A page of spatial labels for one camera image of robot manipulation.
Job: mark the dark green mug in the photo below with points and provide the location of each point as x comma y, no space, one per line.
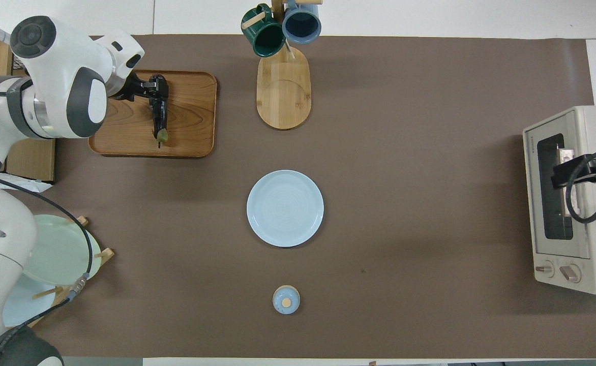
265,38

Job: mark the wooden plate rack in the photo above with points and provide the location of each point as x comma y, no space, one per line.
106,252

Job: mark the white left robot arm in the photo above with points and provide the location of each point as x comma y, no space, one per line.
64,76

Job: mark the wooden serving tray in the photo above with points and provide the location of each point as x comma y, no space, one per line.
191,127

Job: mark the light blue dinner plate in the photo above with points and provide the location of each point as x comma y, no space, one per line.
285,208

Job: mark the wooden mug tree stand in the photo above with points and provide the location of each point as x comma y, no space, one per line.
282,96

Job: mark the brown table mat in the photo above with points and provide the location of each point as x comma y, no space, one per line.
379,152

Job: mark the pale green plate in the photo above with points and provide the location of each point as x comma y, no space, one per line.
64,254

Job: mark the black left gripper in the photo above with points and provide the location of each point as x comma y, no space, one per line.
132,89

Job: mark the small blue bell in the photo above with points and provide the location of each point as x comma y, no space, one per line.
286,300

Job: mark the white patterned cloth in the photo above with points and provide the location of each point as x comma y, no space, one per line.
23,184

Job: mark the light blue racked plate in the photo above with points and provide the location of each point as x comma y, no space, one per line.
28,305

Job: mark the stepped wooden shelf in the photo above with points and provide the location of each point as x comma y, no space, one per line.
28,157

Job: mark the blue mug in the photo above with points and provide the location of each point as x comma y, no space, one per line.
302,25

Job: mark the dark purple eggplant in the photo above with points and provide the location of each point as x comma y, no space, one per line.
158,114

